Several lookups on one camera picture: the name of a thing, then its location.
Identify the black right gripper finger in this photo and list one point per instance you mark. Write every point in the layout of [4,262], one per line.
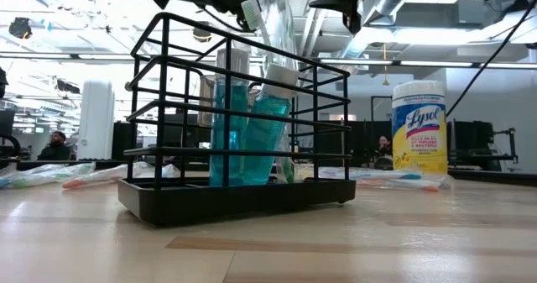
[350,6]

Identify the blue mouthwash bottle white cap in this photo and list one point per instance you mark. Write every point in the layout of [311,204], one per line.
[264,136]
[240,102]

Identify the blue white toothbrush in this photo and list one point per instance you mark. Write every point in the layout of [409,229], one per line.
[409,176]
[4,183]

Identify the black ceiling lamp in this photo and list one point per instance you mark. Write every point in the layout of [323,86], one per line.
[20,27]
[202,32]

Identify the yellow hanging pendant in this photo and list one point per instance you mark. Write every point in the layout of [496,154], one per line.
[384,64]

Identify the yellow Lysol wipes canister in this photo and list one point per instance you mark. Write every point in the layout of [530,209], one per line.
[419,127]

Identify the black office partition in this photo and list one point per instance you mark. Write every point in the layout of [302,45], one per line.
[363,146]

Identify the white round column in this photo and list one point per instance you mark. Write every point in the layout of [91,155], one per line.
[96,119]

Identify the black office monitors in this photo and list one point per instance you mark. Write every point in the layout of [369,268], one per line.
[470,140]

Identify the seated person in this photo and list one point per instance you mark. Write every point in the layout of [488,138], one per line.
[54,148]

